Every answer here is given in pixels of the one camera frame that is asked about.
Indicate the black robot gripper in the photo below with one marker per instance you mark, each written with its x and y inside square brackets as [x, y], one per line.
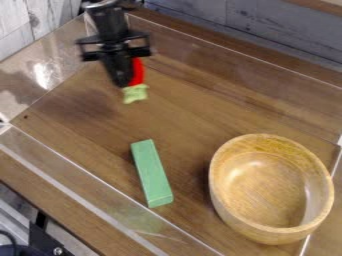
[113, 37]

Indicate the red felt strawberry toy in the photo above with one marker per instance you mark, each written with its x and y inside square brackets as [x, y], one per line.
[135, 92]

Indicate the clear acrylic tray walls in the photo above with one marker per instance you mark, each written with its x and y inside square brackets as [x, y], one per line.
[215, 88]

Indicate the green rectangular block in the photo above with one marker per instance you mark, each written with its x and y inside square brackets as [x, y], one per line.
[151, 173]

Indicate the wooden bowl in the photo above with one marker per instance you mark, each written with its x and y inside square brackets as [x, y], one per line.
[270, 188]

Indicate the black clamp bracket with screw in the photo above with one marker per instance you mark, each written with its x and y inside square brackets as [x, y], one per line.
[44, 243]

